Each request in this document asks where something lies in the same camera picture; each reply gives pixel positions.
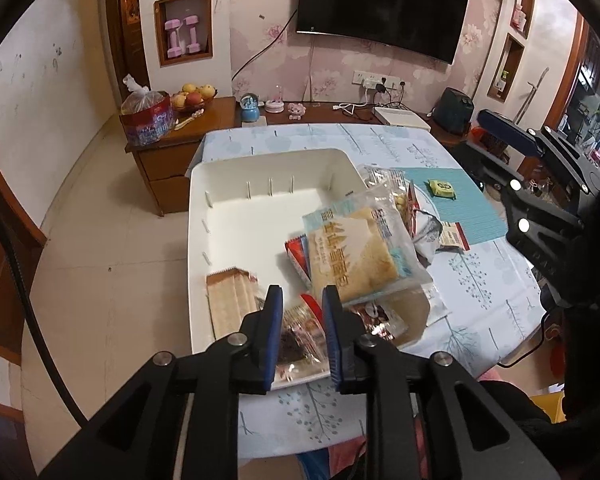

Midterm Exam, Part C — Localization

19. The tan wafer stick pack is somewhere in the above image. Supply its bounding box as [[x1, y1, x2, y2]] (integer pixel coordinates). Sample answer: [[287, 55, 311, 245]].
[[206, 268, 264, 339]]

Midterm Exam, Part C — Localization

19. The green pineapple cake pack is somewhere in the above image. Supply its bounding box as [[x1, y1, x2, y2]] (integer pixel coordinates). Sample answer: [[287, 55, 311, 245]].
[[426, 179, 457, 200]]

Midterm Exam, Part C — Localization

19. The dark brownie clear pack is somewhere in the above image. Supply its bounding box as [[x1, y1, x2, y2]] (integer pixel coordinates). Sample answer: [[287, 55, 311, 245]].
[[274, 304, 329, 386]]

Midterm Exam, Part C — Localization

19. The white rice cake pack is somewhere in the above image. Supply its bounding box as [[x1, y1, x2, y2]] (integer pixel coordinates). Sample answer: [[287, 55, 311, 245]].
[[302, 193, 432, 304]]

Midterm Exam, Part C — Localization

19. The white zip snack bag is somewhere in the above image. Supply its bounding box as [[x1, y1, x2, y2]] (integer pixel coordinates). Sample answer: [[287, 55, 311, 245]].
[[405, 181, 442, 268]]

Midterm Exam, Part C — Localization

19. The blue wafer cookie pack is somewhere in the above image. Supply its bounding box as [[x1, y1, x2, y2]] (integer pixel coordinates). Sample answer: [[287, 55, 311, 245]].
[[285, 234, 312, 288]]

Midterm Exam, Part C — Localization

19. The puffed corn clear bag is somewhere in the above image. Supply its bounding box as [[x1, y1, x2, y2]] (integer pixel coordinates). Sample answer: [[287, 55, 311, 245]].
[[351, 165, 418, 237]]

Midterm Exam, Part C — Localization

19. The white plastic storage bin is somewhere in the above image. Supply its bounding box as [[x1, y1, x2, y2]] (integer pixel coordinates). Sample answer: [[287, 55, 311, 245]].
[[187, 147, 432, 390]]

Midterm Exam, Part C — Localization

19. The white set-top box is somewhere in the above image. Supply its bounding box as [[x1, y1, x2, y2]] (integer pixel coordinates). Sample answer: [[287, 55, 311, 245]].
[[373, 106, 431, 132]]

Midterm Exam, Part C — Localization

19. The wooden tv cabinet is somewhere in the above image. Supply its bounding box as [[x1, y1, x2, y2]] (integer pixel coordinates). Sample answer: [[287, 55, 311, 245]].
[[124, 95, 474, 217]]

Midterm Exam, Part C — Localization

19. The blue snow globe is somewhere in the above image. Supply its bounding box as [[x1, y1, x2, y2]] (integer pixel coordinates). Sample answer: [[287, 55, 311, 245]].
[[239, 93, 260, 122]]

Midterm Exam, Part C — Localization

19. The pink small ornament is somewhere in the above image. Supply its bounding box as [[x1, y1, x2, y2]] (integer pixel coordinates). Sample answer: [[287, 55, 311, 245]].
[[287, 103, 306, 120]]

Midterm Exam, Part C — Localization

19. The fruit bowl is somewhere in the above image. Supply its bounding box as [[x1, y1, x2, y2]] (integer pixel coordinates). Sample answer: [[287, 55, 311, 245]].
[[171, 84, 218, 113]]

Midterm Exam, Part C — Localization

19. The red gift box with bag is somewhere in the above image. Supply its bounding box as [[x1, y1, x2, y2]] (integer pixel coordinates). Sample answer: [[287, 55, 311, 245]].
[[119, 74, 175, 148]]

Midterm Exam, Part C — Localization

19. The left pink dumbbell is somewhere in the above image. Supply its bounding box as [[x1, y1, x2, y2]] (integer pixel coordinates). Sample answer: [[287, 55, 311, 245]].
[[164, 18, 183, 60]]

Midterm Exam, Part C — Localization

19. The pink dumbbell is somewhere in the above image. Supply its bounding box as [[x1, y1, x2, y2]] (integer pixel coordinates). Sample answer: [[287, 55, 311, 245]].
[[164, 18, 183, 60], [184, 15, 201, 54]]

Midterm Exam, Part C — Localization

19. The wooden door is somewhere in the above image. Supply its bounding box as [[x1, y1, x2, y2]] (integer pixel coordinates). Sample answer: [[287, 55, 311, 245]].
[[0, 170, 46, 365]]

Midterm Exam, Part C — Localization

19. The right pink dumbbell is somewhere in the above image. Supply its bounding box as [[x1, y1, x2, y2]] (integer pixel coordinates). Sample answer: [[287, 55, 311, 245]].
[[184, 15, 201, 54]]

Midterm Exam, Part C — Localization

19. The wall power outlet strip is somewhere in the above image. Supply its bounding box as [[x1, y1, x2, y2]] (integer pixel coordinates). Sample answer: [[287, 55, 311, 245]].
[[352, 70, 404, 90]]

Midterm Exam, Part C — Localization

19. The black wall television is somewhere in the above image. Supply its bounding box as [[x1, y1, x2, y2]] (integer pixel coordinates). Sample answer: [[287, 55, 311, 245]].
[[297, 0, 468, 64]]

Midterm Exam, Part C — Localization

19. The black tv cable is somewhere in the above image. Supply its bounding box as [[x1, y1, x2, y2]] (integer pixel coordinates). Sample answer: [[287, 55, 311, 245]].
[[229, 8, 300, 84]]

